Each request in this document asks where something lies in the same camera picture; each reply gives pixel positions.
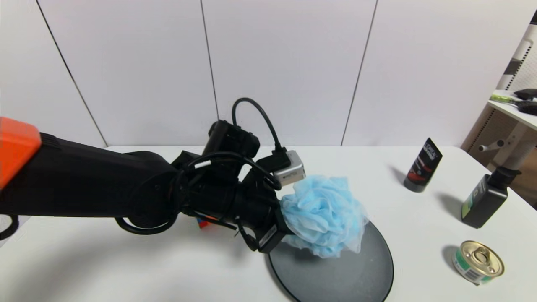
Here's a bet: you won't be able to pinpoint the white perforated panel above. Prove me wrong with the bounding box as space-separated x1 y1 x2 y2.
497 10 537 91

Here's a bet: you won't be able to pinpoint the dark bottle with black cap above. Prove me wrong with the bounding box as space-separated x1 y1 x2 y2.
461 166 522 229

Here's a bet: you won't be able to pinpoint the blue mesh bath loofah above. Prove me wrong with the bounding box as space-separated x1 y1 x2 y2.
279 175 370 258

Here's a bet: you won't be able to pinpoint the tin can with pull tab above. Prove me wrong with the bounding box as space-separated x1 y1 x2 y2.
452 240 506 286

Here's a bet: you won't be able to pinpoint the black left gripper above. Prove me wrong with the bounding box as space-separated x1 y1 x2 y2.
231 182 295 254

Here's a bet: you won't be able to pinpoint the white side desk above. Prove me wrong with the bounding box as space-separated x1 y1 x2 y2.
461 89 537 177

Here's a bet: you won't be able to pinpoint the gray round plate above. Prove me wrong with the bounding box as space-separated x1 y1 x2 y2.
265 220 395 302

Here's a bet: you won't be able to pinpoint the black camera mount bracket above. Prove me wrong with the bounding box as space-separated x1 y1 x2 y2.
203 120 261 168

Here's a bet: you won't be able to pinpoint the black cable loop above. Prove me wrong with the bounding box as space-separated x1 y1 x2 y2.
0 215 20 241

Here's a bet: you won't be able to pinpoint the black camera cable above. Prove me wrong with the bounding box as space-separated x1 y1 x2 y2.
114 97 294 236

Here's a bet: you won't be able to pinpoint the black red cosmetic tube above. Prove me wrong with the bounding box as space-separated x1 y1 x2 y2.
403 137 443 193

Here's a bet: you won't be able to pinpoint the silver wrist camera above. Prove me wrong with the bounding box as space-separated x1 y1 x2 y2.
273 150 306 187

